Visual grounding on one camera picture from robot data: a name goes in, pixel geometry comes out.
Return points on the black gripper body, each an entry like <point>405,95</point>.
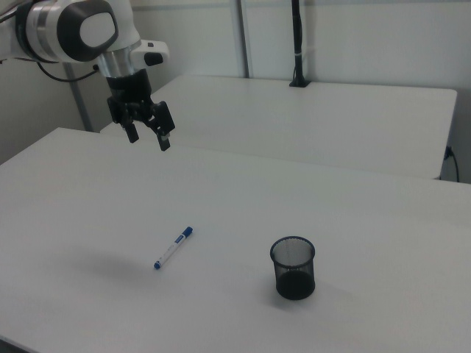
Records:
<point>129,92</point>

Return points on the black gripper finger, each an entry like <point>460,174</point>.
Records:
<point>163,123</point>
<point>131,134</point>

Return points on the white marker with blue cap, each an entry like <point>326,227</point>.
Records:
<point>173,247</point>

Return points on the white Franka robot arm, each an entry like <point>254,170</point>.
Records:
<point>44,29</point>

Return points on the white background table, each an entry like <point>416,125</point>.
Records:
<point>294,121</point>

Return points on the black clamp-mounted pole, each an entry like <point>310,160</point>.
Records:
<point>299,44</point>

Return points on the black mesh pen cup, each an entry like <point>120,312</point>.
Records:
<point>294,283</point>

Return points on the slim grey partition post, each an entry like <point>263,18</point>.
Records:
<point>80,103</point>

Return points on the wide grey partition post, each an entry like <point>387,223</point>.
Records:
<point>244,36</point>

